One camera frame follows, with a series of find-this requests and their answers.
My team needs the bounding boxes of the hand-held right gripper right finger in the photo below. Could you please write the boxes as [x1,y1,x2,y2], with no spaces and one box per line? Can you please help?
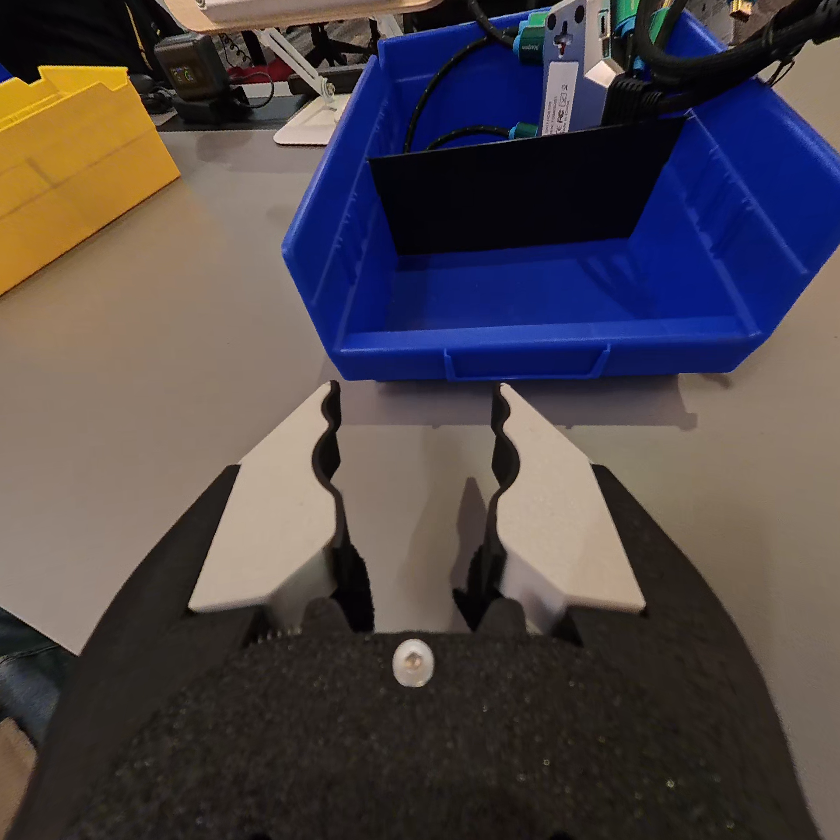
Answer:
[451,382,647,636]

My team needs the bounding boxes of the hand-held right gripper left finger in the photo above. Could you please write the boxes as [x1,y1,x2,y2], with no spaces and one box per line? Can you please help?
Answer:
[188,381,376,634]

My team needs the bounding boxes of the blue storage bin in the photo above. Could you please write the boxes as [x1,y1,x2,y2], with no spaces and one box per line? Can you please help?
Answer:
[282,10,840,383]

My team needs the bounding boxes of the yellow storage bin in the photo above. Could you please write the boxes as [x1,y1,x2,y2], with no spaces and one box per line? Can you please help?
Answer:
[0,66,181,298]

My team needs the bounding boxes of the grey hub adapter white label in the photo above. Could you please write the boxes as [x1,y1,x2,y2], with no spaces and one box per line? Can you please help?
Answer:
[537,0,621,140]

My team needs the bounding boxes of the person's blue jeans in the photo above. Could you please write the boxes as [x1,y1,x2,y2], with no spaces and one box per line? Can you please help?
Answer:
[0,607,80,729]

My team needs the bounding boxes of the black bin divider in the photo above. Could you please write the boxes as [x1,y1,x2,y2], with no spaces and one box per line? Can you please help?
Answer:
[369,115,704,257]

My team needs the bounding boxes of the wooden board white stand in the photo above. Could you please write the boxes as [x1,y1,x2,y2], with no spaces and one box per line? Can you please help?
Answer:
[163,0,447,147]

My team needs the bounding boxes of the black charger with display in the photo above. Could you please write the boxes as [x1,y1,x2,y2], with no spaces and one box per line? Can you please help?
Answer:
[154,33,232,122]

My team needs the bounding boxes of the black office chair base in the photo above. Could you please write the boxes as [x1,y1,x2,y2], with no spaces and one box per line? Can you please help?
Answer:
[292,20,368,72]

